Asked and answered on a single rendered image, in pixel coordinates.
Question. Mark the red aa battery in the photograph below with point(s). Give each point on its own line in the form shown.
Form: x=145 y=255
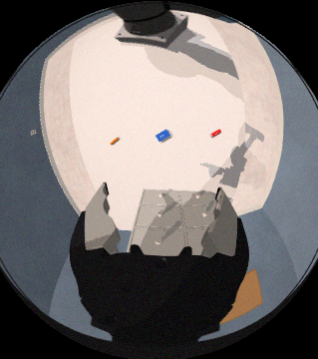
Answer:
x=215 y=133

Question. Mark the blue nine-volt battery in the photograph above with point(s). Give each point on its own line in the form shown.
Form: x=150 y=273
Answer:
x=162 y=135

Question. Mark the beige chest of drawers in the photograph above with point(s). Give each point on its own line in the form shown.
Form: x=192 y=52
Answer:
x=182 y=217

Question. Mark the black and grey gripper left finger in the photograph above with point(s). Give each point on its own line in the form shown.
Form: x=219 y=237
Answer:
x=95 y=237

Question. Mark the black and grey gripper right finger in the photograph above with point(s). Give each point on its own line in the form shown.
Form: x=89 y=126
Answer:
x=225 y=242

